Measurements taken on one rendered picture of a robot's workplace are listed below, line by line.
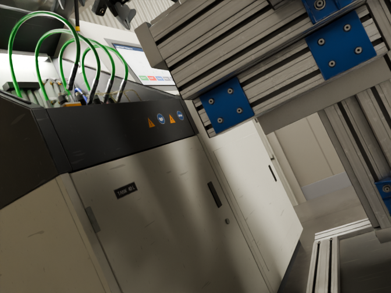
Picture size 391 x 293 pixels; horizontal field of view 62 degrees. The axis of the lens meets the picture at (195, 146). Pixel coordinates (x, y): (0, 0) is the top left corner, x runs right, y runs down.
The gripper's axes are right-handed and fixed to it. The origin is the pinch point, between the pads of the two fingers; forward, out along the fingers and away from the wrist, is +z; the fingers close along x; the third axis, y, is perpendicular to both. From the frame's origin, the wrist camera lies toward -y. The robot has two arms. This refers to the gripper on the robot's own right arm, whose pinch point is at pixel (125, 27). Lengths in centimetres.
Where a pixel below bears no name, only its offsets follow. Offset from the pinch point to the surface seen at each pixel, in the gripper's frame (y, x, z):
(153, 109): -3.0, -1.0, 29.8
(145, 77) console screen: -30, 47, 2
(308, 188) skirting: -12, 181, 112
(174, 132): -3.1, 5.1, 39.3
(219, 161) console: -3, 28, 56
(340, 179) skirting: 13, 183, 114
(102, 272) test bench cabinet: -3, -47, 65
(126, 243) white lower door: -3, -37, 63
